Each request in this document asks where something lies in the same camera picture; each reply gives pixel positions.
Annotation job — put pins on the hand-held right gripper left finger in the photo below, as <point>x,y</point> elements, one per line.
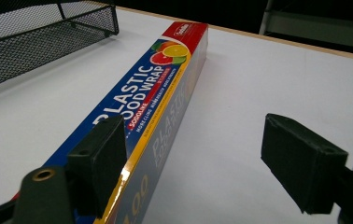
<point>98,161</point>

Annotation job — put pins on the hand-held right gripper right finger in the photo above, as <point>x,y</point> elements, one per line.
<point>305,165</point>

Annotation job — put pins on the long blue food wrap box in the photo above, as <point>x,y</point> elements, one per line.
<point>152,102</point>

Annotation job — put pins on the grey metal shelf frame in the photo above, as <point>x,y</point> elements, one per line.
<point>317,26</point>

